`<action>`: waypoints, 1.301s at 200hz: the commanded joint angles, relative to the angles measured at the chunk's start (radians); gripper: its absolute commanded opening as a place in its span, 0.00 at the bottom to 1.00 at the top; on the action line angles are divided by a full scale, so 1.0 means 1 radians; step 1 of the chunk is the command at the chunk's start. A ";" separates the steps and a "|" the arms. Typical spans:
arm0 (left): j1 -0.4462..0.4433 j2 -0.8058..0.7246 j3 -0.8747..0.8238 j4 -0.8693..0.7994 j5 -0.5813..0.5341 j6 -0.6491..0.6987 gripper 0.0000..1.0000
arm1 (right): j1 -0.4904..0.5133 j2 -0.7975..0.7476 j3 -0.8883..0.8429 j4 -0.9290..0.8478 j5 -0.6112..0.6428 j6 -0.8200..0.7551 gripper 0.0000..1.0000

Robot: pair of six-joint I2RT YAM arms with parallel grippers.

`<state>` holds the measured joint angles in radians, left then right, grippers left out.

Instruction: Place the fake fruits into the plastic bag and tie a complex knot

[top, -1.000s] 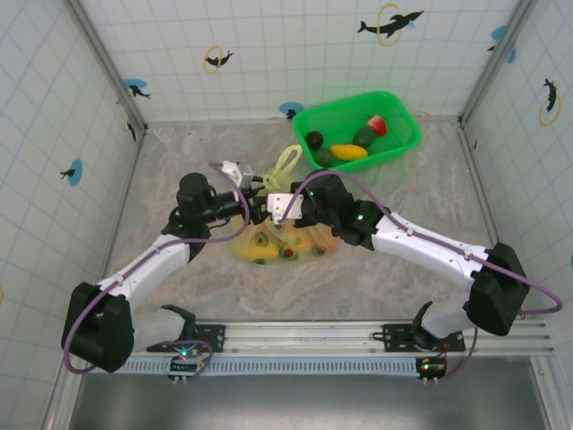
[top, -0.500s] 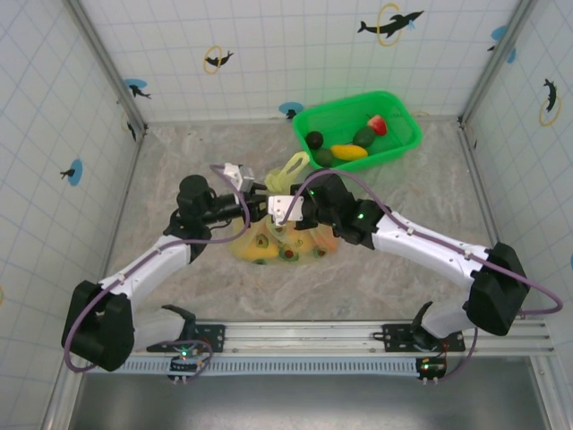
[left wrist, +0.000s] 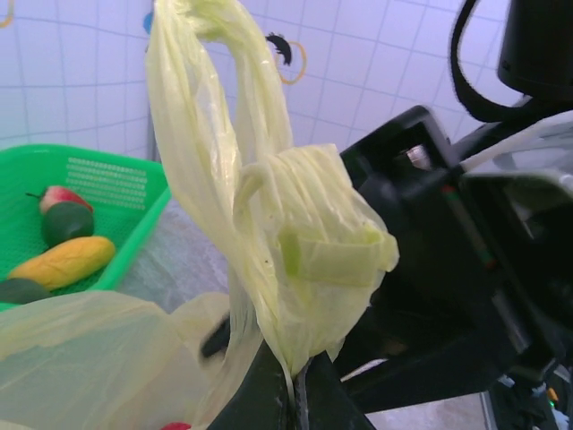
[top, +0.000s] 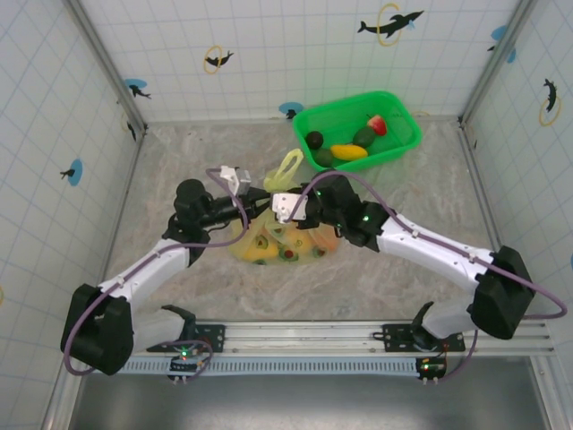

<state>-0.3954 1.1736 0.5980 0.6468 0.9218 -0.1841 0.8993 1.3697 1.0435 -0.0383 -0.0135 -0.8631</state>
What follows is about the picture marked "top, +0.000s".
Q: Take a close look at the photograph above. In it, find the yellow fake lemon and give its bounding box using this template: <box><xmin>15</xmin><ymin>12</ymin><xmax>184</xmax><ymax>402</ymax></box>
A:
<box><xmin>279</xmin><ymin>228</ymin><xmax>314</xmax><ymax>252</ymax></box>

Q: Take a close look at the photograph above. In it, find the yellow-green avocado print bag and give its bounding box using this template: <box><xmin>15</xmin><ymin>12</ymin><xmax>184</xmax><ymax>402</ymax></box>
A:
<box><xmin>227</xmin><ymin>150</ymin><xmax>341</xmax><ymax>268</ymax></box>

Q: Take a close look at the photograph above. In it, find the red fake tomato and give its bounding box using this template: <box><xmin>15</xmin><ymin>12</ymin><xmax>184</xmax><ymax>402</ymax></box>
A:
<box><xmin>315</xmin><ymin>230</ymin><xmax>340</xmax><ymax>253</ymax></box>

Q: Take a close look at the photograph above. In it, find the narrow yellow fake mango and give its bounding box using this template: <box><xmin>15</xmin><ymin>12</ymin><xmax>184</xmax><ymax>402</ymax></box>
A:
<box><xmin>241</xmin><ymin>244</ymin><xmax>275</xmax><ymax>265</ymax></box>

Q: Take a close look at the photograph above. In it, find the green plastic basket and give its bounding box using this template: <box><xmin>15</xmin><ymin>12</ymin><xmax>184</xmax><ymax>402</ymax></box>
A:
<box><xmin>292</xmin><ymin>90</ymin><xmax>424</xmax><ymax>173</ymax></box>

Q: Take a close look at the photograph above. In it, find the fat yellow fake mango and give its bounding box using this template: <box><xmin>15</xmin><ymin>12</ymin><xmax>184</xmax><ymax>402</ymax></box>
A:
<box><xmin>329</xmin><ymin>142</ymin><xmax>370</xmax><ymax>162</ymax></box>

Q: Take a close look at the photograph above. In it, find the red fake apple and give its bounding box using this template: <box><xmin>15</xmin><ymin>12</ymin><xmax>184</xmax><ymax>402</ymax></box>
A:
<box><xmin>365</xmin><ymin>114</ymin><xmax>389</xmax><ymax>137</ymax></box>

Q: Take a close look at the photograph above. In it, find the marbled plastic table cover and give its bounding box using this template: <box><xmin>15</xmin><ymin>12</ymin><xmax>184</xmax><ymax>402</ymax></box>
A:
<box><xmin>109</xmin><ymin>120</ymin><xmax>509</xmax><ymax>323</ymax></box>

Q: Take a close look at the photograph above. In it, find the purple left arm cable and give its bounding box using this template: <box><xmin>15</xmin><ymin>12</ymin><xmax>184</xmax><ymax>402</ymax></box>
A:
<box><xmin>62</xmin><ymin>166</ymin><xmax>252</xmax><ymax>375</ymax></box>

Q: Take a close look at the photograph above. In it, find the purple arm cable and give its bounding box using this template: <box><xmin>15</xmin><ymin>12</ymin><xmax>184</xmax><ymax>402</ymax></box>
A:
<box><xmin>284</xmin><ymin>169</ymin><xmax>569</xmax><ymax>384</ymax></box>
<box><xmin>62</xmin><ymin>166</ymin><xmax>252</xmax><ymax>375</ymax></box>

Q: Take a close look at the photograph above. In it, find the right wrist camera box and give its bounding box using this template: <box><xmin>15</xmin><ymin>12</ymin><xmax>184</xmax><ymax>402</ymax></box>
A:
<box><xmin>270</xmin><ymin>192</ymin><xmax>311</xmax><ymax>225</ymax></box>

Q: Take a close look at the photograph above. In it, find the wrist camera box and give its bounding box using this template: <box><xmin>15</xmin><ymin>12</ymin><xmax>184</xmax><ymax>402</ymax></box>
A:
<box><xmin>270</xmin><ymin>192</ymin><xmax>311</xmax><ymax>225</ymax></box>
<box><xmin>218</xmin><ymin>165</ymin><xmax>252</xmax><ymax>198</ymax></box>

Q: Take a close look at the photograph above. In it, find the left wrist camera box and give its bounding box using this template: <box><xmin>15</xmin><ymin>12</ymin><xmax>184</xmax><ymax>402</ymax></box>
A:
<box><xmin>218</xmin><ymin>165</ymin><xmax>252</xmax><ymax>198</ymax></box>

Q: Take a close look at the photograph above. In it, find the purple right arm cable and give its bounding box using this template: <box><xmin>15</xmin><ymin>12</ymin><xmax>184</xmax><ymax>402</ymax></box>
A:
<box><xmin>284</xmin><ymin>169</ymin><xmax>569</xmax><ymax>384</ymax></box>

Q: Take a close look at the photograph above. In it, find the aluminium side rail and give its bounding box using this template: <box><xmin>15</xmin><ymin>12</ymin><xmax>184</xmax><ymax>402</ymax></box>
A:
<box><xmin>458</xmin><ymin>120</ymin><xmax>526</xmax><ymax>320</ymax></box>
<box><xmin>73</xmin><ymin>129</ymin><xmax>148</xmax><ymax>322</ymax></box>

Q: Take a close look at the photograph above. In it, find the aluminium back rail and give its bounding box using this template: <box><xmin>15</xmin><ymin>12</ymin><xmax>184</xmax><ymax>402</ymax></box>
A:
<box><xmin>145</xmin><ymin>115</ymin><xmax>462</xmax><ymax>125</ymax></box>

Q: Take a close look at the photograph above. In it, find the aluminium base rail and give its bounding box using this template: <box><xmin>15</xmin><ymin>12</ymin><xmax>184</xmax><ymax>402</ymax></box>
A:
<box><xmin>132</xmin><ymin>319</ymin><xmax>554</xmax><ymax>358</ymax></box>

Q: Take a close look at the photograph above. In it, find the grey slotted cable duct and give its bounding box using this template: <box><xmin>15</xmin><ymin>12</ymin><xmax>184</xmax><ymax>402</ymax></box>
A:
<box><xmin>120</xmin><ymin>357</ymin><xmax>424</xmax><ymax>376</ymax></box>

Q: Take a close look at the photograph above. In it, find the aluminium corner post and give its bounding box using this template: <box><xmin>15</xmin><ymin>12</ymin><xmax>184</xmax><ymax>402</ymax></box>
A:
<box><xmin>458</xmin><ymin>0</ymin><xmax>541</xmax><ymax>129</ymax></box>
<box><xmin>65</xmin><ymin>0</ymin><xmax>150</xmax><ymax>138</ymax></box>

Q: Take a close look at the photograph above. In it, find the large dolphin ring sticker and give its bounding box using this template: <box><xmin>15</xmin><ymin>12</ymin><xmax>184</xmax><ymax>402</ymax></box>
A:
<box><xmin>356</xmin><ymin>3</ymin><xmax>425</xmax><ymax>48</ymax></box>

